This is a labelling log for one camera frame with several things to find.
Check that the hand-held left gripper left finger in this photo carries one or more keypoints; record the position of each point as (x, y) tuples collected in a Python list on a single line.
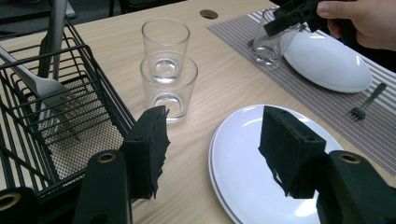
[(146, 149)]

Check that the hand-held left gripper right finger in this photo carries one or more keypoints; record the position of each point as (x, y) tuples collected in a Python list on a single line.
[(289, 149)]

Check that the clear drinking glass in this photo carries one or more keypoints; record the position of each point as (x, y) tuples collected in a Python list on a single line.
[(168, 102), (165, 34), (267, 53)]

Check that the small white plate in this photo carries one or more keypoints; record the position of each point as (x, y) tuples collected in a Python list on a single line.
[(327, 62)]

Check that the large white plate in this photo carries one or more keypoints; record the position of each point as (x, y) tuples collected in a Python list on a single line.
[(243, 174)]

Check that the striped grey placemat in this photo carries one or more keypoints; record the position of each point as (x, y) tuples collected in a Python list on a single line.
[(311, 102)]

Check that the thin silver utensil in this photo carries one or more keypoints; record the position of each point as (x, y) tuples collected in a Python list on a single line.
[(58, 31)]

